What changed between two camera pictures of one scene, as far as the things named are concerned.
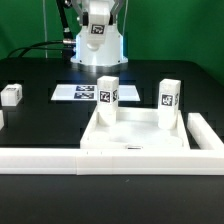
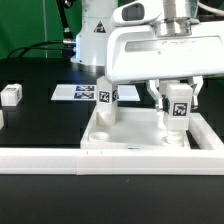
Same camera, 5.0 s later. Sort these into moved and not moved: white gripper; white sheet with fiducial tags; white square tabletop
Moved: white gripper
Not moved: white sheet with fiducial tags; white square tabletop
